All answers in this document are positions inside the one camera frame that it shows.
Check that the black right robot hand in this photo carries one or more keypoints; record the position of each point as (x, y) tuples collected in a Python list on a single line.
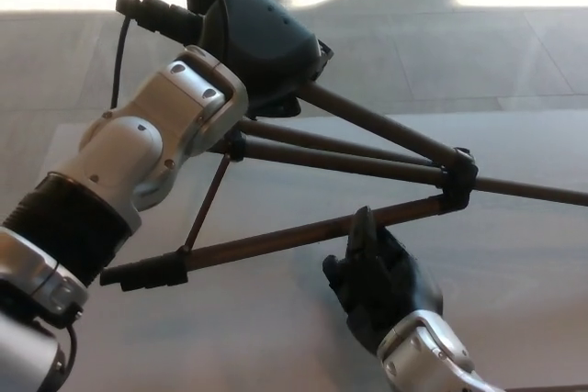
[(390, 282)]

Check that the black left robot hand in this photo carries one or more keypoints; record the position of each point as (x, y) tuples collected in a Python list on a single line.
[(266, 43)]

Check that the bronze camera tripod black joints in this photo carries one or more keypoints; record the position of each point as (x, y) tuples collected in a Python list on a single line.
[(321, 160)]

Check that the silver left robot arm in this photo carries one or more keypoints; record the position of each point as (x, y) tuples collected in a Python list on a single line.
[(138, 144)]

